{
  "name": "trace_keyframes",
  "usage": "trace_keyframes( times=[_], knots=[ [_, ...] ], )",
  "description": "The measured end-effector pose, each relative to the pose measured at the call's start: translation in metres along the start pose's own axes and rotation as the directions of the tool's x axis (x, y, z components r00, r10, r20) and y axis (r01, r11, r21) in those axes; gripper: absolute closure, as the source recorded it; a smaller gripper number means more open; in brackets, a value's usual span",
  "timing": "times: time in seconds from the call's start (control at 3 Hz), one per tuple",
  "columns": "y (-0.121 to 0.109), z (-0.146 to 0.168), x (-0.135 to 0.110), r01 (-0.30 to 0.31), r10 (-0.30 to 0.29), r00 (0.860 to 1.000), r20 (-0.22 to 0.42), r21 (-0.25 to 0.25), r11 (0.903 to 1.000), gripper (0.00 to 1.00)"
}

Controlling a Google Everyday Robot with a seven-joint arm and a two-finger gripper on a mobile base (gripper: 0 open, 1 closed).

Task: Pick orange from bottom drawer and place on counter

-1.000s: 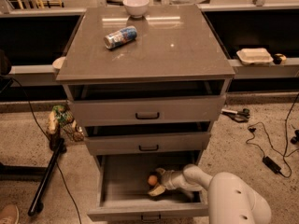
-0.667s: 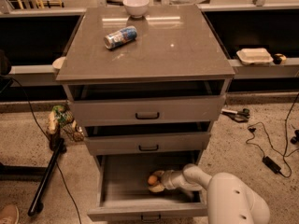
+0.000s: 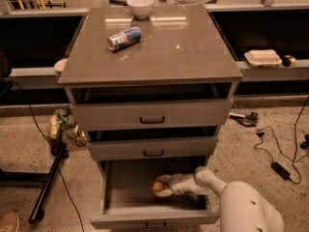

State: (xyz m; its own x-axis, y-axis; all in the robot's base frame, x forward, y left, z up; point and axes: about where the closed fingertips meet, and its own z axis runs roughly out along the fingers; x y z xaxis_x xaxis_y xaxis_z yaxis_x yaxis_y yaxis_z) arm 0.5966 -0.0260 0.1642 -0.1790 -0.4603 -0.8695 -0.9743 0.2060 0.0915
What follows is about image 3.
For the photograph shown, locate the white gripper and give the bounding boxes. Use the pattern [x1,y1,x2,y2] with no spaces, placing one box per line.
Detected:
[154,173,206,197]

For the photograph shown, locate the orange fruit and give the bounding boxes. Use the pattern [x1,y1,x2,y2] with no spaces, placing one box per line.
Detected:
[153,182,163,191]

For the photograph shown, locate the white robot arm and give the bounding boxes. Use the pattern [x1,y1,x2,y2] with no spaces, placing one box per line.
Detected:
[153,166,285,232]

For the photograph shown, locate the bottom grey drawer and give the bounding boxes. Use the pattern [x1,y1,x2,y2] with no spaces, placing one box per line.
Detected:
[91,157,219,231]

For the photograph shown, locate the grey drawer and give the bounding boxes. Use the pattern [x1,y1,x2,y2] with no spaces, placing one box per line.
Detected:
[88,126,218,160]
[91,157,219,231]
[67,82,237,131]

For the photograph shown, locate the middle grey drawer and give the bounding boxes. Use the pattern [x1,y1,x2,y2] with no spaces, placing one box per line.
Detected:
[88,126,218,160]

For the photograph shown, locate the top grey drawer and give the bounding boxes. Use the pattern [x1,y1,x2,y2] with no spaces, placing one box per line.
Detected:
[67,82,237,131]

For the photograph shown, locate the grey drawer cabinet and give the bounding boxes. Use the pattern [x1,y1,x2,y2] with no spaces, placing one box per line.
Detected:
[57,5,243,164]

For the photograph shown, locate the scissors on floor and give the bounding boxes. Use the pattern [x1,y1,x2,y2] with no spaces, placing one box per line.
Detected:
[229,112,258,127]

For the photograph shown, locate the black pole on floor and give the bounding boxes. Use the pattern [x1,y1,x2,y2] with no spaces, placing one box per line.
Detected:
[28,143,67,224]

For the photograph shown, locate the blue white can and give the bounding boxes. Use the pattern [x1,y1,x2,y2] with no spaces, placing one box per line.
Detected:
[107,27,142,51]

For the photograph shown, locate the white foam takeout box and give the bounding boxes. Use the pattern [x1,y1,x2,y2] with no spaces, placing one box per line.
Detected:
[244,49,282,67]

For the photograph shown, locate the tan shoe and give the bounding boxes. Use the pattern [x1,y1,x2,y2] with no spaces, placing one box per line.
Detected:
[0,212,19,232]

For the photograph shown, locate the small white dish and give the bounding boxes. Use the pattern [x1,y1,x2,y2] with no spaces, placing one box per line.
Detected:
[54,58,68,73]

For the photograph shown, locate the yellow black tape measure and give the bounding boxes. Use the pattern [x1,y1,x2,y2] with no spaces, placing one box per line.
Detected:
[282,55,296,67]

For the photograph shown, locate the white bowl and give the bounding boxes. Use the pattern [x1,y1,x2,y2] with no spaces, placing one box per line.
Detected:
[126,0,155,18]

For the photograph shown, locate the black power adapter cable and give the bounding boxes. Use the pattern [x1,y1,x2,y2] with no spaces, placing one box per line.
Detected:
[253,95,309,186]

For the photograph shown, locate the wire basket with items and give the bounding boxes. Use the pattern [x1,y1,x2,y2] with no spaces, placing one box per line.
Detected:
[48,109,87,147]

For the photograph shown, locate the black cable left floor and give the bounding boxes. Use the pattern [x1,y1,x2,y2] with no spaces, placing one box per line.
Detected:
[6,78,85,232]

